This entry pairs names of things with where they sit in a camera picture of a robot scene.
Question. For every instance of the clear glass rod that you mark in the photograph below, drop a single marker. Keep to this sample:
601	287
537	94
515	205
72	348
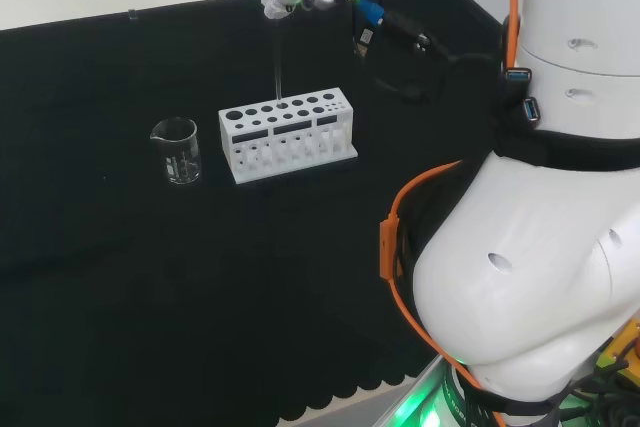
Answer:
278	57

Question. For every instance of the white test tube rack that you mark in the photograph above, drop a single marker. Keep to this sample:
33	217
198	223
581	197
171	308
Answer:
226	139

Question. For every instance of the clear cloth clip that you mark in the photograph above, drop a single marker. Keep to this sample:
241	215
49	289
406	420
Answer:
131	15

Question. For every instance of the clear glass beaker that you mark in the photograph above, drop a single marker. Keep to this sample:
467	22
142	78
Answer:
182	167

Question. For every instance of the black bench cloth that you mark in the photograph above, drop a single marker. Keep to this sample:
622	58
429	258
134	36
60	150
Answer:
150	272

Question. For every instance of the yellow stop button box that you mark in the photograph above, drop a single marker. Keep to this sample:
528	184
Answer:
620	347

